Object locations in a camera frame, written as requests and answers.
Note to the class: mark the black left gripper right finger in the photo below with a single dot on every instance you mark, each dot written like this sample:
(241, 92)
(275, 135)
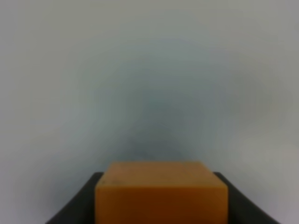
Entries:
(241, 210)

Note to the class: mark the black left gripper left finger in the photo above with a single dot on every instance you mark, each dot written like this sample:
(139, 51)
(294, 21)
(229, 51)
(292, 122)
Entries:
(80, 209)

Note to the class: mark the orange cube block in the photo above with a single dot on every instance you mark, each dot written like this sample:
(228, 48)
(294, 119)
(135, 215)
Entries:
(169, 192)

